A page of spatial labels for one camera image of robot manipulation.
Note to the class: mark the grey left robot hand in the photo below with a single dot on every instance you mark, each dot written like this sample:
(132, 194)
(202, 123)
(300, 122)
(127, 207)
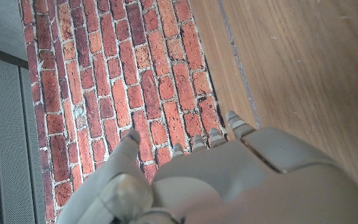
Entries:
(235, 180)

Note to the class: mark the red brick print backdrop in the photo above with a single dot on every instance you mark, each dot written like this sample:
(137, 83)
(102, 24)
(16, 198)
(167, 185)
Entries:
(120, 77)

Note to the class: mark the grey perforated panel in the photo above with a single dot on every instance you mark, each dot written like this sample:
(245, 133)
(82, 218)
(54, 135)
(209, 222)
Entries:
(8, 140)

